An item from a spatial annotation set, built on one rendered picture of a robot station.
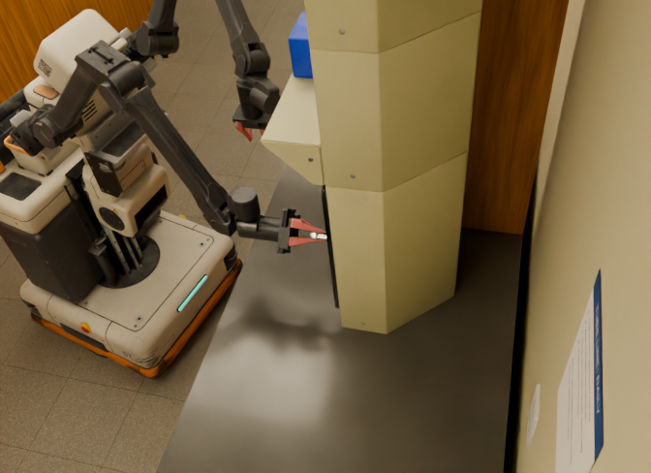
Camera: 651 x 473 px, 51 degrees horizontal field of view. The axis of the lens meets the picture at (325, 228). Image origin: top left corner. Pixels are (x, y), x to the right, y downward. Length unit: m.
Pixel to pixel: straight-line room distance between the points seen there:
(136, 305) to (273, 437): 1.27
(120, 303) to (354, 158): 1.65
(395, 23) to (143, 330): 1.79
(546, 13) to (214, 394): 1.07
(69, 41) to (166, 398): 1.40
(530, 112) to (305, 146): 0.57
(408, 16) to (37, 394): 2.28
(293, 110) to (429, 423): 0.72
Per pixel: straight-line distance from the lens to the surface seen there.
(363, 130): 1.17
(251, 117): 1.83
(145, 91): 1.57
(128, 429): 2.73
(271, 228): 1.54
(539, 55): 1.49
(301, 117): 1.29
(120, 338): 2.62
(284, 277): 1.75
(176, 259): 2.77
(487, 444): 1.51
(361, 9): 1.04
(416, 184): 1.31
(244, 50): 1.75
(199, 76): 4.20
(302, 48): 1.35
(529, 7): 1.44
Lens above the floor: 2.30
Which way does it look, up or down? 47 degrees down
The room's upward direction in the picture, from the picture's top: 7 degrees counter-clockwise
